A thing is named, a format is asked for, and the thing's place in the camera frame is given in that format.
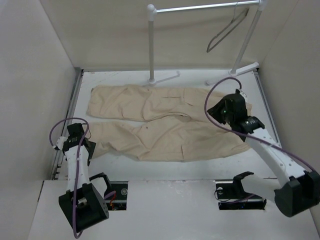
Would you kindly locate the grey wire hanger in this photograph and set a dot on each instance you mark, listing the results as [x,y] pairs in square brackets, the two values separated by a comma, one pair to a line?
[228,29]

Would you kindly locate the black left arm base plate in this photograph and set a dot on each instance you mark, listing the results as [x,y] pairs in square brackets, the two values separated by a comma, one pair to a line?
[117,201]

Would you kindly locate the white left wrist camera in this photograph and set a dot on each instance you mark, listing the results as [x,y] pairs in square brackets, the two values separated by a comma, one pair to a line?
[60,143]

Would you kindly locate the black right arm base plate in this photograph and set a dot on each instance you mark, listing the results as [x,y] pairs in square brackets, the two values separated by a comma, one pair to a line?
[231,198]

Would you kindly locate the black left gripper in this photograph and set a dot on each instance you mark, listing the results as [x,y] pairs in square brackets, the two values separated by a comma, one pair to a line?
[90,151]

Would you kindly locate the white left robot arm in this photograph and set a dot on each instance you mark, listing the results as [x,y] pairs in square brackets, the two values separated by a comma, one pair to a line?
[82,204]

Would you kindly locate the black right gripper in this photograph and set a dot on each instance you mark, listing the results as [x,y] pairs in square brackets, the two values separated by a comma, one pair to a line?
[214,111]

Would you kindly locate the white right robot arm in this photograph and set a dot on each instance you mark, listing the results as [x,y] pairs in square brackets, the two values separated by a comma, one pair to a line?
[297,189]

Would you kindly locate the beige trousers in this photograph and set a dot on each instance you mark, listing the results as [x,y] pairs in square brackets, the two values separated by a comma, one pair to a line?
[159,124]

